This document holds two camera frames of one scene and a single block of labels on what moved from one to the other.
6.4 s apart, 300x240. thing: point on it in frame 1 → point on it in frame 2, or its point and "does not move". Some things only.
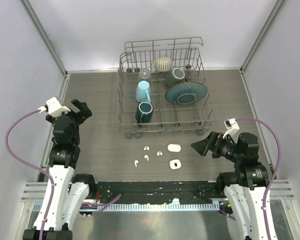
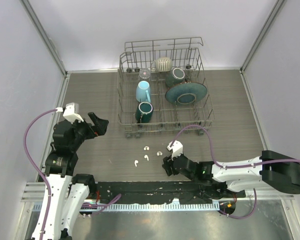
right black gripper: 212,142 → 168,163
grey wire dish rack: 161,88 does not move
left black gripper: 80,106 → 98,129
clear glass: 144,75 does not move
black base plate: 188,192 does not move
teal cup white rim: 176,75 does not move
